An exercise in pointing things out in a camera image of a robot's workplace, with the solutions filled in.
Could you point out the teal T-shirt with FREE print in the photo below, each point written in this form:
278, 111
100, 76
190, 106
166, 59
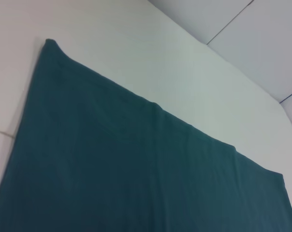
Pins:
112, 169

